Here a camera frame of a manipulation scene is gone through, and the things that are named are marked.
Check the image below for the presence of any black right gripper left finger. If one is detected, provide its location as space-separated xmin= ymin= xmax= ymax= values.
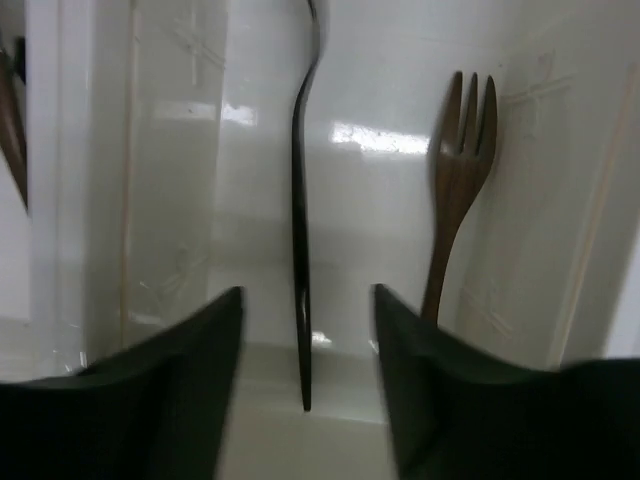
xmin=1 ymin=287 xmax=244 ymax=479

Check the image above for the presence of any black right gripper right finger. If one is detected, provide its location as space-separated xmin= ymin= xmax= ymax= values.
xmin=373 ymin=284 xmax=639 ymax=479

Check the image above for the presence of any brown wooden fork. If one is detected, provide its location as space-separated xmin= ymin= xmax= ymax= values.
xmin=420 ymin=71 xmax=498 ymax=323

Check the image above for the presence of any black metal fork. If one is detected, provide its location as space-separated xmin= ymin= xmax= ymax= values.
xmin=291 ymin=1 xmax=322 ymax=413

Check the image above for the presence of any brown wooden spoon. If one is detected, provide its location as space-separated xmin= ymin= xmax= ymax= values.
xmin=1 ymin=49 xmax=28 ymax=209

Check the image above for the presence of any white right plastic container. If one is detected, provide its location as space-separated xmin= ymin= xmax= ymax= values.
xmin=25 ymin=1 xmax=639 ymax=423

